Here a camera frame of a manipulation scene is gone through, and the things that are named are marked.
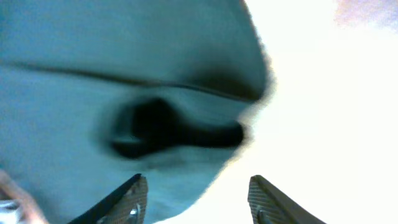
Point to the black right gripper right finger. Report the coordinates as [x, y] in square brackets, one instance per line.
[269, 205]

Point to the light blue t-shirt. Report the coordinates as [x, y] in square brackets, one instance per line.
[70, 71]

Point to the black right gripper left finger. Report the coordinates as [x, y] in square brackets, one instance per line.
[125, 205]

